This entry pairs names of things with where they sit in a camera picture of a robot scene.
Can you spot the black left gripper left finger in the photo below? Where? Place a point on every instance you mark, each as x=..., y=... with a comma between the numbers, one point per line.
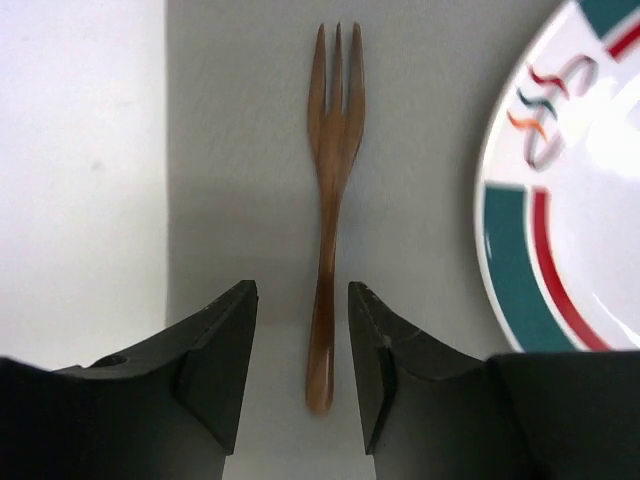
x=167, y=407

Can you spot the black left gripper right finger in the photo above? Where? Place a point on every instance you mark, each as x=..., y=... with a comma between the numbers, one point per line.
x=427, y=410

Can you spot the grey cloth napkin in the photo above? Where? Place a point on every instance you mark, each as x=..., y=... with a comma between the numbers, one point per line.
x=244, y=200

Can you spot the white plate green red rim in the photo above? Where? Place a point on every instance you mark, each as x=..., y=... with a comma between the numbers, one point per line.
x=556, y=204

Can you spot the brown wooden fork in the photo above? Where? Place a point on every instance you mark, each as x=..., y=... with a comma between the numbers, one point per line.
x=335, y=125

